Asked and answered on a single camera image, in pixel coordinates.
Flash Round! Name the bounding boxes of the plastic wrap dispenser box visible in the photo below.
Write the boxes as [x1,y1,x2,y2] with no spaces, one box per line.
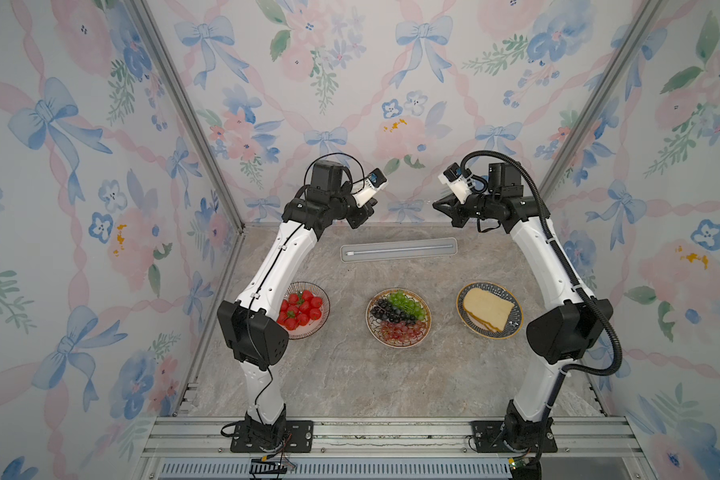
[340,237,458,263]

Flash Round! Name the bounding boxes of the blue yellow-rimmed plate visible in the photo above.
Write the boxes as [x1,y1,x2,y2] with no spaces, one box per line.
[455,281,524,341]

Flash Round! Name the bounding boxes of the glass plate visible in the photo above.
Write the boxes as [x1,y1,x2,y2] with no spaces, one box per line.
[275,281,330,340]

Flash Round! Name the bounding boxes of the patterned fruit plate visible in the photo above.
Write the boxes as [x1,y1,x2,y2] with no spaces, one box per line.
[366,289,432,349]

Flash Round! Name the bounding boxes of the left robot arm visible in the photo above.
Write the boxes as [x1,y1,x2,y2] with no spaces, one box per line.
[217,154,387,454]

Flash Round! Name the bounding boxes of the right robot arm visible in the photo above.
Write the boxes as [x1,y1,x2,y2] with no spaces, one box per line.
[433,155,621,452]

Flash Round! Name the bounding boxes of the green grapes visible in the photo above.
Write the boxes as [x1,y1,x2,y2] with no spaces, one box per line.
[387,290,427,321]

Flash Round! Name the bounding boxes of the bread slices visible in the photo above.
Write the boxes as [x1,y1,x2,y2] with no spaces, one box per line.
[463,288,514,332]

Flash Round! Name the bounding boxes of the black grapes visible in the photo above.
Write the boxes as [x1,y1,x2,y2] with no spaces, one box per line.
[371,298,417,326]

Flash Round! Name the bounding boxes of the red strawberries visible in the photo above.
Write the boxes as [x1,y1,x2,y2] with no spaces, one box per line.
[276,287,328,334]

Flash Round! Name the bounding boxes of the red grapes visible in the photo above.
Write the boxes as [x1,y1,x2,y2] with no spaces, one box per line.
[380,321,429,347]

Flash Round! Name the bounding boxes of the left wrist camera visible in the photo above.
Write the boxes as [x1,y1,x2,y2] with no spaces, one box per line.
[352,168,388,208]

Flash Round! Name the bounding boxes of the left aluminium corner post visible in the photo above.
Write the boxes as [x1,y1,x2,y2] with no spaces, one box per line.
[122,0,245,232]

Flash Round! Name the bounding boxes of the aluminium corner post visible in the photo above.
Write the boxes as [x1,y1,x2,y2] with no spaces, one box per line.
[122,0,245,232]
[539,0,665,207]

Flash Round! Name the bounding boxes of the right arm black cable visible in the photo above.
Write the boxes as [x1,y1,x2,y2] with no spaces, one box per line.
[458,149,624,475]

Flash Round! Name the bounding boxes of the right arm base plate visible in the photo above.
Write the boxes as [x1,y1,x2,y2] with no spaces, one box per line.
[470,419,558,454]

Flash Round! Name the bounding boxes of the right aluminium corner post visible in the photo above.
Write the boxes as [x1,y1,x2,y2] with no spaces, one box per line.
[539,0,665,207]

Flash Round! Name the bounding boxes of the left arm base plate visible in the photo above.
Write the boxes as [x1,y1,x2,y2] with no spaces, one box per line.
[224,418,314,454]

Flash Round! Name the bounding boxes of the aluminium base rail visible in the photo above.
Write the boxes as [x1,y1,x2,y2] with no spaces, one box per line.
[132,417,657,479]

